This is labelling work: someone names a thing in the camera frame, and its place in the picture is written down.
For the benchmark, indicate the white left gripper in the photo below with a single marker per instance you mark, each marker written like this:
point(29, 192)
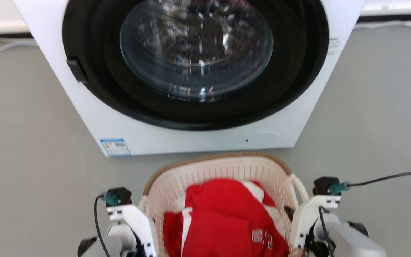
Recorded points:
point(137, 221)

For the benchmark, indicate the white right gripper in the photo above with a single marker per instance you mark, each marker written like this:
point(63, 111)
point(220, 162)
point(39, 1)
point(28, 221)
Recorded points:
point(307, 217)

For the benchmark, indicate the cream plastic laundry basket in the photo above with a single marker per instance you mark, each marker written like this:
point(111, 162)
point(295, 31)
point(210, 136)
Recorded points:
point(223, 169)

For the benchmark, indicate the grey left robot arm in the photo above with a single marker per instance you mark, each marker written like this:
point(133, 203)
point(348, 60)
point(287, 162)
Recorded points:
point(114, 242)

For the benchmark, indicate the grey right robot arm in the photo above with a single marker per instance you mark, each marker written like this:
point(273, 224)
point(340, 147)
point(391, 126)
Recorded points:
point(348, 239)

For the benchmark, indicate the red and white garment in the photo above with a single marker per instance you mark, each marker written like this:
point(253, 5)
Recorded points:
point(223, 221)

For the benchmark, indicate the blue energy label sticker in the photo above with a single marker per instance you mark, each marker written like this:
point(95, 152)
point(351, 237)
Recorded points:
point(115, 147)

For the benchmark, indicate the round white filter cover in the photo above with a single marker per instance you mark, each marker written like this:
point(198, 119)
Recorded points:
point(266, 137)

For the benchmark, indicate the white front-load washing machine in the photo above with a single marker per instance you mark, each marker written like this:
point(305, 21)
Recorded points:
point(198, 141)

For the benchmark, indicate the black washer door latch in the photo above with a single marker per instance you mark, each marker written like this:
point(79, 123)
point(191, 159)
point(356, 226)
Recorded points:
point(76, 70)

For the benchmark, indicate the grey printed washer sticker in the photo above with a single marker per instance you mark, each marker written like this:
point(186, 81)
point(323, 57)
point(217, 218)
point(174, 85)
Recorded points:
point(334, 44)

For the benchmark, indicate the round black glass washer door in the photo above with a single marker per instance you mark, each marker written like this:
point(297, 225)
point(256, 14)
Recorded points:
point(194, 53)

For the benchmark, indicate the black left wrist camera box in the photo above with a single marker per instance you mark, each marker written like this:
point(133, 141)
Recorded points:
point(120, 196)

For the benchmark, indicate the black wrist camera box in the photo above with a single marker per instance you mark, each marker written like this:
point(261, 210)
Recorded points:
point(120, 196)
point(326, 185)

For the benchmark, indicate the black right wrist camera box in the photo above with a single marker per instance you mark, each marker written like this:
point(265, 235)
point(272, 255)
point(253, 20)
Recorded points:
point(326, 185)

